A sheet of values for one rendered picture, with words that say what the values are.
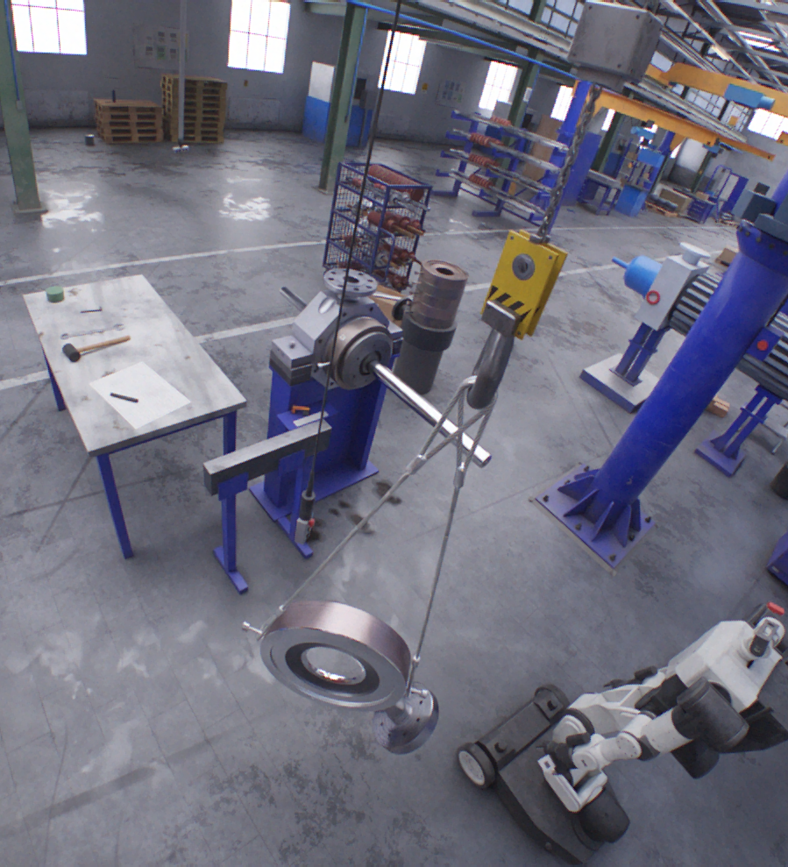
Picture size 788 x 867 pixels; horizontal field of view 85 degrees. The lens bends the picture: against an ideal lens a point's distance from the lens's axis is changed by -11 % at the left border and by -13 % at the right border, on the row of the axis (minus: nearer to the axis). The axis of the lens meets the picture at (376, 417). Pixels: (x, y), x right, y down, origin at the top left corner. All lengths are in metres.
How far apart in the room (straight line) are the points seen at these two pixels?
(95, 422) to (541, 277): 2.07
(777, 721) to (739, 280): 2.08
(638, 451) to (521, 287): 2.87
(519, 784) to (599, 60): 2.42
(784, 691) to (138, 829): 2.25
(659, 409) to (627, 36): 2.84
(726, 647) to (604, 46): 1.46
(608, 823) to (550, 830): 0.24
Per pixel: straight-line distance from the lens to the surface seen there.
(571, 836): 2.56
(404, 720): 1.47
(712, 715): 1.49
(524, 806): 2.48
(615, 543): 3.74
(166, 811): 2.42
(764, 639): 1.55
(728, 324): 3.00
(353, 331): 2.29
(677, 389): 3.15
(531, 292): 0.53
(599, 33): 0.51
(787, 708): 1.68
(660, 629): 3.55
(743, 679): 1.61
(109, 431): 2.28
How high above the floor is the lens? 2.38
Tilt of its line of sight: 39 degrees down
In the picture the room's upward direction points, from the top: 15 degrees clockwise
